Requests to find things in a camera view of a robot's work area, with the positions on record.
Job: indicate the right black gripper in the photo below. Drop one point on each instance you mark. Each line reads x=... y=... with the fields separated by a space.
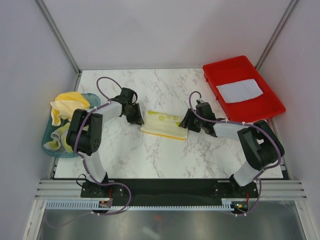
x=189 y=116

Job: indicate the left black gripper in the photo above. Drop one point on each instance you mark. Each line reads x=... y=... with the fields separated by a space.
x=137 y=119

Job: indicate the green frog pattern towel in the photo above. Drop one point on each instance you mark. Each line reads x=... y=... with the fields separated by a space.
x=164 y=125

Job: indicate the light blue towel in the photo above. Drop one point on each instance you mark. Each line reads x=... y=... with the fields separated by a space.
x=240 y=91

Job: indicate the yellow towel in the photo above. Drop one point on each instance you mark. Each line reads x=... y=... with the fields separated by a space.
x=64 y=105

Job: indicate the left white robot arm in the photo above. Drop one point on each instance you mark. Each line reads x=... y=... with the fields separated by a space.
x=84 y=134

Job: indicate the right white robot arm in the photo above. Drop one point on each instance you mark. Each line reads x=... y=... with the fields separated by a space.
x=261 y=147

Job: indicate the teal plastic basket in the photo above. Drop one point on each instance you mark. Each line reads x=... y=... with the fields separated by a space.
x=94 y=101

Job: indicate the red plastic tray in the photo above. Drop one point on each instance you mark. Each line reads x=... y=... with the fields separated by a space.
x=236 y=69

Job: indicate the grey green towel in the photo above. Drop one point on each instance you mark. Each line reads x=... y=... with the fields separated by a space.
x=58 y=144

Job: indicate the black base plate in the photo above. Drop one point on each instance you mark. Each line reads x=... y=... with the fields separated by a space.
x=121 y=195

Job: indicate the grey slotted cable duct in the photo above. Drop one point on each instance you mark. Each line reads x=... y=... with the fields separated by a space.
x=99 y=205

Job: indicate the left aluminium frame post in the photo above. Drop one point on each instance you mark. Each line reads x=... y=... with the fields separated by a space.
x=57 y=34

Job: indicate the aluminium frame post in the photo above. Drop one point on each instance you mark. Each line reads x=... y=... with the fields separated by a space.
x=57 y=34
x=277 y=32

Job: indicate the right aluminium frame post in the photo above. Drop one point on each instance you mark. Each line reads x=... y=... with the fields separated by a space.
x=277 y=32

